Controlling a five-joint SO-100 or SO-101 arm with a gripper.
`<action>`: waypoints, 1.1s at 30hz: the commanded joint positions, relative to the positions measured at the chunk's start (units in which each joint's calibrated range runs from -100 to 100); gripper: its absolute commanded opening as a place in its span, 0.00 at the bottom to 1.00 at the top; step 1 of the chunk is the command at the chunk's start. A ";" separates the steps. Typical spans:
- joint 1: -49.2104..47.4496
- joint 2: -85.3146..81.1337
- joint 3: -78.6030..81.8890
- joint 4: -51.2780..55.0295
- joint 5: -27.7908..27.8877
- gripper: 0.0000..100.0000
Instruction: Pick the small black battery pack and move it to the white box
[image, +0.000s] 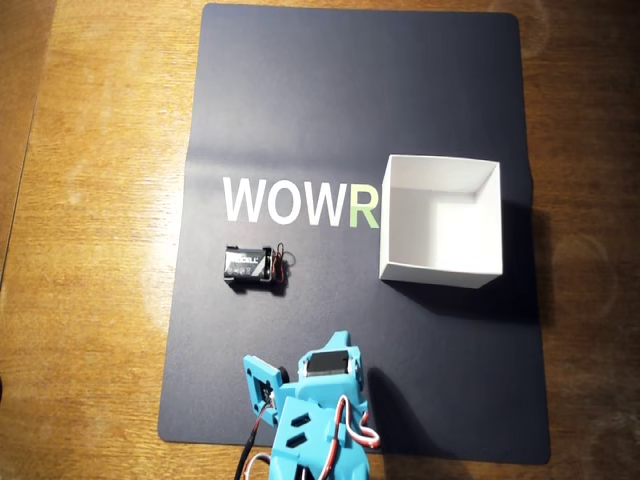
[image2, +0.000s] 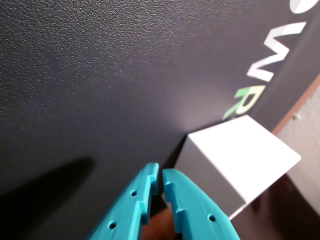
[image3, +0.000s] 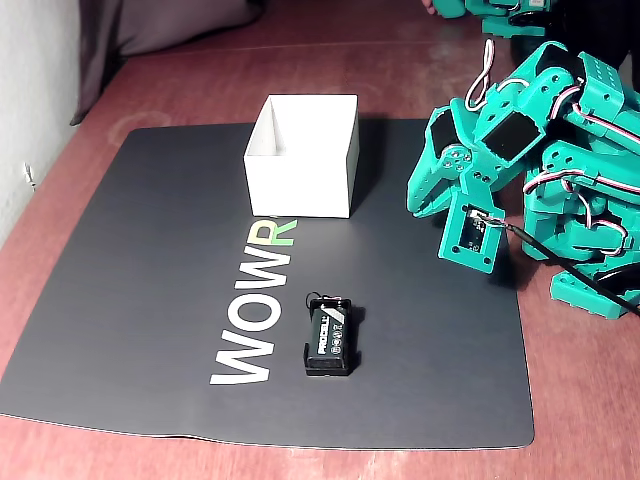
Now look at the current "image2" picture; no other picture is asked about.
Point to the white open cardboard box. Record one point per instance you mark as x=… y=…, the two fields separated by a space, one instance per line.
x=240 y=155

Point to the black mat with WOWROBO print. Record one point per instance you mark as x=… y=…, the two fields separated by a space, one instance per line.
x=100 y=87

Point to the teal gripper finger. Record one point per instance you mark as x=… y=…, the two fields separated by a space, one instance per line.
x=195 y=212
x=130 y=210

